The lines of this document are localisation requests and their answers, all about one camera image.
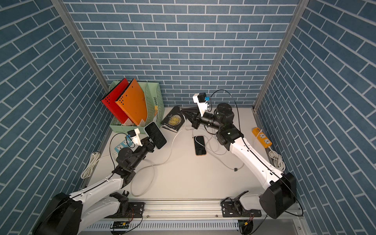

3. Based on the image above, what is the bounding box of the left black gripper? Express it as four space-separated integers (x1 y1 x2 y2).
128 133 157 170

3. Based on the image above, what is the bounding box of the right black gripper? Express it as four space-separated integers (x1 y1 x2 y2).
182 109 223 134

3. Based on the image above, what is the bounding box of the black smartphone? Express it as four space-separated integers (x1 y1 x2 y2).
144 122 167 149

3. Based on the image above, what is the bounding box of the white charging cable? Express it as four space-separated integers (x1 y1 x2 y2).
129 116 189 197
193 129 259 172

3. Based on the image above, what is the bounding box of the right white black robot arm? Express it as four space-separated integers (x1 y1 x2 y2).
180 103 297 219

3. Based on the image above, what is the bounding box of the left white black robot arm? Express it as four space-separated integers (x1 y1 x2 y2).
32 137 155 235

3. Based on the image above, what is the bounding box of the black book gold emblem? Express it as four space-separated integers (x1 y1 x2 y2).
161 106 185 133

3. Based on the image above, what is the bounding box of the blue power strip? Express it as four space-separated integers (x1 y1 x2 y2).
115 138 134 153

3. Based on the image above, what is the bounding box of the orange folder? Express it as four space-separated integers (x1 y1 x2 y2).
115 79 148 126

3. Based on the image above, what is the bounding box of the red folder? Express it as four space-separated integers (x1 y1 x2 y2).
101 78 130 124

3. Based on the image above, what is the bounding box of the orange power strip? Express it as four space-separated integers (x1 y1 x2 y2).
252 127 272 149

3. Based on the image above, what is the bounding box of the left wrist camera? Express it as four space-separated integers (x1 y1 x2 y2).
127 128 142 146

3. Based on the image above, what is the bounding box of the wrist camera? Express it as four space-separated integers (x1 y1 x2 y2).
193 93 210 117
127 128 142 146

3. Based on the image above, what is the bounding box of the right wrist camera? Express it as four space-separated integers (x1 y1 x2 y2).
193 93 210 117

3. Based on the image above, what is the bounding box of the white coiled power cord left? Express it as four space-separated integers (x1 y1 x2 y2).
80 151 101 180

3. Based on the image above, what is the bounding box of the white coiled power cord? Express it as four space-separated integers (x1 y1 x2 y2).
268 149 286 177
80 151 101 180

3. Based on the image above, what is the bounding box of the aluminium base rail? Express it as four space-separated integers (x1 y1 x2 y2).
60 199 303 221

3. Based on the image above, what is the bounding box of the white coiled power cord right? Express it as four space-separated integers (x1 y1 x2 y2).
268 149 286 177

